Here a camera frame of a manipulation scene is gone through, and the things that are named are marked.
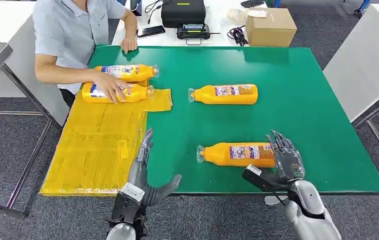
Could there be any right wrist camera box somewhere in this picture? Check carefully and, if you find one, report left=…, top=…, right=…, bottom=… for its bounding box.
left=241, top=164, right=270, bottom=191

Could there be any bundled black purple cable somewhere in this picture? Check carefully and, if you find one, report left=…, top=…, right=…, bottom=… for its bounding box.
left=226, top=25, right=249, bottom=47

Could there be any white table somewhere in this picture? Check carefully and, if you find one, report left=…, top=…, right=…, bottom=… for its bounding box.
left=111, top=0, right=270, bottom=48

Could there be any orange drink bottle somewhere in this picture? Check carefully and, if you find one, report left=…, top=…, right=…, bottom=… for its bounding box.
left=196, top=142, right=277, bottom=169
left=81, top=81, right=155, bottom=104
left=187, top=83, right=259, bottom=106
left=93, top=64, right=160, bottom=83

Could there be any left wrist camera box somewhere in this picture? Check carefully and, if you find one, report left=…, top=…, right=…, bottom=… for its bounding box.
left=118, top=182, right=146, bottom=204

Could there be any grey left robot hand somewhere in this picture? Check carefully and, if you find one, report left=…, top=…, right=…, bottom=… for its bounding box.
left=128, top=128, right=183, bottom=208

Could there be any dark flat device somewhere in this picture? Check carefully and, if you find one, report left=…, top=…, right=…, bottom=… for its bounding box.
left=240, top=0, right=266, bottom=9

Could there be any black smartphone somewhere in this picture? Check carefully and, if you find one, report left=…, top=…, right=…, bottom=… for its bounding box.
left=136, top=25, right=167, bottom=38

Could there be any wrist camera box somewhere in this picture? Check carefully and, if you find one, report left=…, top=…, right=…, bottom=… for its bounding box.
left=241, top=164, right=270, bottom=191
left=118, top=182, right=146, bottom=204

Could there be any person's left hand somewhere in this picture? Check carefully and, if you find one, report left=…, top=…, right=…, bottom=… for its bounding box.
left=119, top=35, right=140, bottom=55

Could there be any green table mat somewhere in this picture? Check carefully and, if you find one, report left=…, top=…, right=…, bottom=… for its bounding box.
left=88, top=44, right=379, bottom=196

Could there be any black carrying case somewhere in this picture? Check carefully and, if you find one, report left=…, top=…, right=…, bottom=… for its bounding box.
left=160, top=0, right=207, bottom=29

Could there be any person's right hand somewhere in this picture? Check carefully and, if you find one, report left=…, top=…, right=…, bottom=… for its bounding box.
left=91, top=72, right=132, bottom=104

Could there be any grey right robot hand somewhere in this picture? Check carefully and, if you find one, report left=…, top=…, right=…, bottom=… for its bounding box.
left=264, top=129, right=306, bottom=185

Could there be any white paper slip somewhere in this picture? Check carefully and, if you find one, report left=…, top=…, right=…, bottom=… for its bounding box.
left=247, top=9, right=269, bottom=19

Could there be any black handheld controller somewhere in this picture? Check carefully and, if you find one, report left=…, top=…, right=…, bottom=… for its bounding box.
left=176, top=23, right=221, bottom=46

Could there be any brown cardboard box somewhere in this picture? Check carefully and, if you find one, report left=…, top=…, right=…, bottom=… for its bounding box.
left=244, top=7, right=298, bottom=48

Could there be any person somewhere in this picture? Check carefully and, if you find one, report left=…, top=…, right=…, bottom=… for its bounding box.
left=32, top=0, right=140, bottom=109

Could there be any yellow sheet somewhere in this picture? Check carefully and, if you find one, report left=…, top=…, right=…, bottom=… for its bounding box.
left=39, top=79, right=174, bottom=197

